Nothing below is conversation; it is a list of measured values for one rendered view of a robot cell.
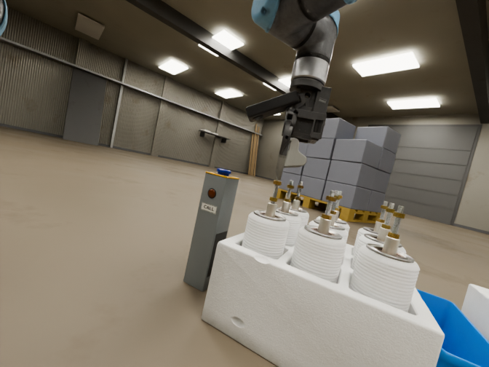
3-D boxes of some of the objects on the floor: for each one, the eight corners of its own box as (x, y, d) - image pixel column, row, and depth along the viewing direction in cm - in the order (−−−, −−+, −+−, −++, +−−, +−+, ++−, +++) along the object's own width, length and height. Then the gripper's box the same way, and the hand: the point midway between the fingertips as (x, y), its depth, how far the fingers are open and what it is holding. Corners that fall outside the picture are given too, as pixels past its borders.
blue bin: (510, 464, 34) (534, 391, 33) (420, 416, 38) (439, 350, 38) (440, 343, 61) (452, 301, 60) (393, 323, 65) (404, 284, 65)
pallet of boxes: (378, 223, 306) (402, 135, 298) (346, 221, 258) (373, 115, 250) (307, 201, 405) (323, 134, 397) (274, 196, 357) (292, 120, 348)
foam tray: (412, 451, 33) (446, 335, 31) (200, 319, 50) (217, 241, 49) (383, 317, 68) (399, 260, 66) (264, 266, 85) (275, 221, 84)
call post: (201, 292, 60) (226, 178, 58) (182, 281, 63) (204, 172, 61) (217, 282, 66) (239, 179, 64) (198, 273, 69) (219, 174, 67)
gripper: (337, 79, 43) (311, 187, 45) (324, 97, 54) (304, 185, 56) (292, 71, 44) (268, 178, 46) (289, 92, 55) (270, 177, 57)
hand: (276, 172), depth 51 cm, fingers open, 3 cm apart
